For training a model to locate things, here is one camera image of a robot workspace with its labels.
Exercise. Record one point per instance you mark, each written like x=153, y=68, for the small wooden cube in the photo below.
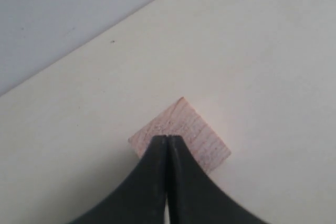
x=180, y=118

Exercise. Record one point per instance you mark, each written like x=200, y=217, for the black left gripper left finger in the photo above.
x=141, y=197

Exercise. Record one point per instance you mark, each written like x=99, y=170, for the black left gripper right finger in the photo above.
x=192, y=196

